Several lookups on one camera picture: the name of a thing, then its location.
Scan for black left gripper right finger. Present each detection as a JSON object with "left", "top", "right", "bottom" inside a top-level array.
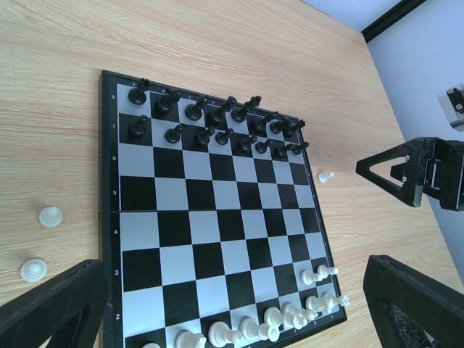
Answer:
[{"left": 363, "top": 255, "right": 463, "bottom": 347}]

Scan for black pawn one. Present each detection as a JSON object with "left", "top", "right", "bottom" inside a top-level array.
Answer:
[{"left": 165, "top": 124, "right": 183, "bottom": 144}]

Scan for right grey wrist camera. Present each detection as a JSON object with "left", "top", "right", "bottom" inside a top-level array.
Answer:
[{"left": 437, "top": 84, "right": 463, "bottom": 133}]

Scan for white bishop c1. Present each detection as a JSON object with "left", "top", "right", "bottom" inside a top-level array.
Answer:
[{"left": 208, "top": 321, "right": 244, "bottom": 347}]

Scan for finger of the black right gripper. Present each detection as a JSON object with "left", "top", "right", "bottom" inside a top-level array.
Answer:
[{"left": 355, "top": 139, "right": 423, "bottom": 208}]

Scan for white chess piece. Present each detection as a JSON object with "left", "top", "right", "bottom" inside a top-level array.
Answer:
[{"left": 317, "top": 265, "right": 339, "bottom": 281}]

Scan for black pawn seven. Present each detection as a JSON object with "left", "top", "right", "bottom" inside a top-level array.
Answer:
[{"left": 128, "top": 115, "right": 149, "bottom": 138}]

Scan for white rook a1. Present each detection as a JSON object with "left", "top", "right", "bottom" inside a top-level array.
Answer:
[{"left": 142, "top": 342, "right": 161, "bottom": 348}]

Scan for black pawn five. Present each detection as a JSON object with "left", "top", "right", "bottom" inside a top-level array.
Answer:
[{"left": 273, "top": 144, "right": 294, "bottom": 159}]

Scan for black knight b8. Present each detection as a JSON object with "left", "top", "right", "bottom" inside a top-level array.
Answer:
[{"left": 153, "top": 88, "right": 181, "bottom": 116}]

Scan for white queen piece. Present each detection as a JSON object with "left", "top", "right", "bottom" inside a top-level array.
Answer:
[{"left": 239, "top": 317, "right": 280, "bottom": 342}]

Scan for black knight g8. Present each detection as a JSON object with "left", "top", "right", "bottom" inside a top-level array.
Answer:
[{"left": 269, "top": 117, "right": 291, "bottom": 134}]

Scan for black queen d8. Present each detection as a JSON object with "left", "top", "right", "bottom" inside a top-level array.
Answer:
[{"left": 206, "top": 96, "right": 237, "bottom": 127}]

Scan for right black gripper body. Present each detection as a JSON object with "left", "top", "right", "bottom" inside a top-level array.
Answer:
[{"left": 389, "top": 136, "right": 464, "bottom": 212}]

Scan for black bishop f8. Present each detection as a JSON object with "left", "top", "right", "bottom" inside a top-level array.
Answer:
[{"left": 252, "top": 111, "right": 278, "bottom": 134}]

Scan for black pawn two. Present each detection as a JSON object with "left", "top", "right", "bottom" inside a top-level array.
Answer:
[{"left": 195, "top": 127, "right": 215, "bottom": 147}]

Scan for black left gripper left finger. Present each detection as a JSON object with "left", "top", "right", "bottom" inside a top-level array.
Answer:
[{"left": 1, "top": 260, "right": 109, "bottom": 347}]

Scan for black and silver chessboard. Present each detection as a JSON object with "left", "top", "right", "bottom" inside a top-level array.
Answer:
[{"left": 99, "top": 70, "right": 341, "bottom": 347}]

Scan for black pawn six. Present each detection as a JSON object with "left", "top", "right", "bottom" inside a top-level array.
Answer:
[{"left": 291, "top": 141, "right": 309, "bottom": 155}]

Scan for black pawn eight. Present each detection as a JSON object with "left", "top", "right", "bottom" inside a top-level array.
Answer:
[{"left": 238, "top": 136, "right": 257, "bottom": 153}]

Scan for white knight b1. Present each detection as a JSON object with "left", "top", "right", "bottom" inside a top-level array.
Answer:
[{"left": 174, "top": 330, "right": 207, "bottom": 348}]

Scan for black bishop c8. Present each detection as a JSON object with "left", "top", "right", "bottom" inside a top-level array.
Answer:
[{"left": 184, "top": 95, "right": 208, "bottom": 121}]

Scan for white knight g1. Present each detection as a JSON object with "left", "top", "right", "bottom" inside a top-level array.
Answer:
[{"left": 306, "top": 296, "right": 334, "bottom": 313}]

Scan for white king piece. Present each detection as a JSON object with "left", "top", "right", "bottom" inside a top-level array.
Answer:
[{"left": 264, "top": 307, "right": 284, "bottom": 342}]

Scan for black pawn three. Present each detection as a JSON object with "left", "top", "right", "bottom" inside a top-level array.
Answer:
[{"left": 215, "top": 128, "right": 234, "bottom": 146}]

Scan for white rook h1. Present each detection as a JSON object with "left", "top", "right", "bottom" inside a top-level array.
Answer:
[{"left": 320, "top": 293, "right": 350, "bottom": 314}]

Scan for black enclosure frame post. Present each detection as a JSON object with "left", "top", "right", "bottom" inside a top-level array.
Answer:
[{"left": 361, "top": 0, "right": 426, "bottom": 43}]

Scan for black rook h8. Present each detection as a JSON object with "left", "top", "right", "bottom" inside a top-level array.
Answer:
[{"left": 283, "top": 120, "right": 306, "bottom": 138}]

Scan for white pawn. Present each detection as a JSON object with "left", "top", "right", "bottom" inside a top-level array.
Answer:
[
  {"left": 300, "top": 270, "right": 324, "bottom": 285},
  {"left": 20, "top": 258, "right": 48, "bottom": 283},
  {"left": 38, "top": 207, "right": 63, "bottom": 228},
  {"left": 318, "top": 172, "right": 334, "bottom": 183}
]

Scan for black pawn four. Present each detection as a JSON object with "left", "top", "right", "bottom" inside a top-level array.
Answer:
[{"left": 254, "top": 139, "right": 273, "bottom": 154}]

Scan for black king e8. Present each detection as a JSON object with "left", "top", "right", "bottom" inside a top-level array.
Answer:
[{"left": 231, "top": 96, "right": 262, "bottom": 123}]

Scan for black rook a8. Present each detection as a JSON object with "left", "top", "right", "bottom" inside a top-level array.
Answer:
[{"left": 128, "top": 78, "right": 151, "bottom": 105}]

